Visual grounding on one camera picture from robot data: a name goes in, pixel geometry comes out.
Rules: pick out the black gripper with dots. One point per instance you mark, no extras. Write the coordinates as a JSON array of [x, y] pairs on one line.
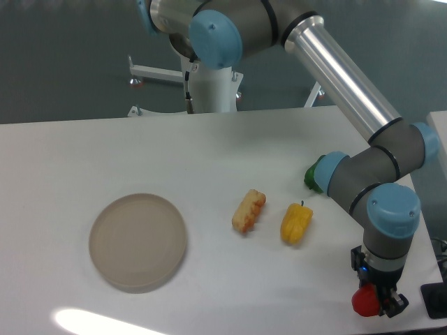
[[384, 274]]

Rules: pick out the red toy pepper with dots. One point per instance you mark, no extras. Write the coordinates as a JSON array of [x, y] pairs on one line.
[[365, 302]]

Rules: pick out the yellow orange toy corn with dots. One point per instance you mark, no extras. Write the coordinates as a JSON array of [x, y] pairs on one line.
[[248, 211]]

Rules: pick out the white side table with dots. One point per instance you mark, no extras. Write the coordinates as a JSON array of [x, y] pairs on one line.
[[438, 120]]

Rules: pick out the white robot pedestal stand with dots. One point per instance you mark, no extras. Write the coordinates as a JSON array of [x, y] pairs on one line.
[[264, 81]]

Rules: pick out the black box at table edge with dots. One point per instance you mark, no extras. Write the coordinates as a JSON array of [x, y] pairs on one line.
[[434, 297]]

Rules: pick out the beige round plate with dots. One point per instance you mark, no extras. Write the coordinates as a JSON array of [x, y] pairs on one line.
[[138, 242]]

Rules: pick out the yellow toy pepper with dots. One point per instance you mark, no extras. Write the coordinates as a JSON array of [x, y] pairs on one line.
[[295, 223]]

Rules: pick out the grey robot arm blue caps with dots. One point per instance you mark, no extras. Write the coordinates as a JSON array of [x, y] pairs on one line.
[[214, 36]]

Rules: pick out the green toy pepper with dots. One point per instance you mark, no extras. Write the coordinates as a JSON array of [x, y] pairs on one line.
[[309, 177]]

